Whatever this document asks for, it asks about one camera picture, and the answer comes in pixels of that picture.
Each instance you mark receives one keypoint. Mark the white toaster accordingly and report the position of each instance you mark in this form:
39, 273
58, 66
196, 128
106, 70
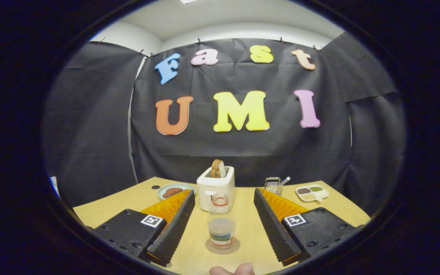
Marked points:
212, 183

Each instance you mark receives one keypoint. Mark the round brown coaster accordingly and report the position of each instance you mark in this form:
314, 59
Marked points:
222, 252

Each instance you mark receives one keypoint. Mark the white divided snack dish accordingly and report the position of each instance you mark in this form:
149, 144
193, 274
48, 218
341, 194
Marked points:
311, 192

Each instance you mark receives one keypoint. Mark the clear juice bottle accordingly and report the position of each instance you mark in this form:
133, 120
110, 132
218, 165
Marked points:
221, 233

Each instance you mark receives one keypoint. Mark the ceiling light panel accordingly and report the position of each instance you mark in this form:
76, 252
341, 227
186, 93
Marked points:
187, 1

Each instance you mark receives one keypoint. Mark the brown bread slice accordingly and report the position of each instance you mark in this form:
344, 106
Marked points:
217, 168

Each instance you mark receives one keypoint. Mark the green plate with food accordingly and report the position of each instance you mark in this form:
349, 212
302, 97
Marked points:
172, 191

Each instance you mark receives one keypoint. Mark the wooden table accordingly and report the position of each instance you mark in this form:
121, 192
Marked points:
250, 236

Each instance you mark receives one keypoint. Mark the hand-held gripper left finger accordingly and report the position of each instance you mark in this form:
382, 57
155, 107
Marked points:
174, 233

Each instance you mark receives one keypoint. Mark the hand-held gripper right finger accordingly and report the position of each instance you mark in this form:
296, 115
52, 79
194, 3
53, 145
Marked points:
275, 233

